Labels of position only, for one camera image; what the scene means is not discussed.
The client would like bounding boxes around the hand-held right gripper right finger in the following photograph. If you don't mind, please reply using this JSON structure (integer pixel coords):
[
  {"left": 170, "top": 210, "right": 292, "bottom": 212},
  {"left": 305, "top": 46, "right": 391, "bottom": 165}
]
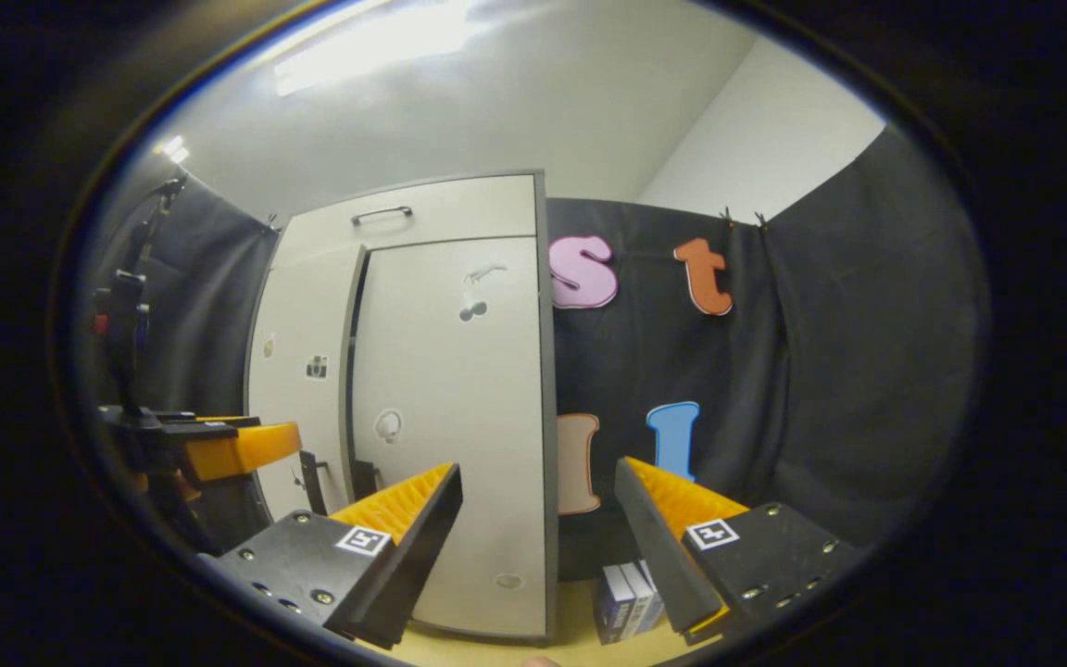
[{"left": 614, "top": 456, "right": 859, "bottom": 647}]

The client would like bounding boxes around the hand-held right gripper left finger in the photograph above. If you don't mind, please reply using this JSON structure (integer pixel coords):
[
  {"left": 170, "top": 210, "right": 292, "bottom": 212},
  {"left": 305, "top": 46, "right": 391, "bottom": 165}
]
[{"left": 195, "top": 461, "right": 467, "bottom": 651}]

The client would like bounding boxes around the white cabinet door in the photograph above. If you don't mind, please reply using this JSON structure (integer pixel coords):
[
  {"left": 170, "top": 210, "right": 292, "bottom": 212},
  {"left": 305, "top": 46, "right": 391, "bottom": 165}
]
[
  {"left": 348, "top": 236, "right": 550, "bottom": 640},
  {"left": 246, "top": 245, "right": 368, "bottom": 524}
]

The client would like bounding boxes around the white grey cabinet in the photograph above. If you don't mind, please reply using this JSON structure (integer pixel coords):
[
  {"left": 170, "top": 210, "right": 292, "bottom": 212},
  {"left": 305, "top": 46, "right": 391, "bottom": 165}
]
[{"left": 244, "top": 170, "right": 560, "bottom": 645}]

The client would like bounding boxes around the white cabinet drawer front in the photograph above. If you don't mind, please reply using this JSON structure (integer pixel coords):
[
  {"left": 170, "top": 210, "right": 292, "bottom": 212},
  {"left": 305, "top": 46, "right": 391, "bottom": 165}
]
[{"left": 270, "top": 173, "right": 539, "bottom": 271}]

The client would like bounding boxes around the grey small box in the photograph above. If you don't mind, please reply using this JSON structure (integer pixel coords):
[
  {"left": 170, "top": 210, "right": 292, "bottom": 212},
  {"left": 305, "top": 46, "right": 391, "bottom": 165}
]
[{"left": 617, "top": 562, "right": 655, "bottom": 638}]

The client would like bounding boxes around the light blue small box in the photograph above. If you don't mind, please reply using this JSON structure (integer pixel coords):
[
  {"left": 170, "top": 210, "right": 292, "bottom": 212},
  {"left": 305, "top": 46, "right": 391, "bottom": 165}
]
[{"left": 635, "top": 559, "right": 673, "bottom": 633}]

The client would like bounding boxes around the dark blue small box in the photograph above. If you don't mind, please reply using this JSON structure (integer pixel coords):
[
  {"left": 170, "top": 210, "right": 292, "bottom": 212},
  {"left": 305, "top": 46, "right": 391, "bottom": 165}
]
[{"left": 594, "top": 567, "right": 632, "bottom": 645}]

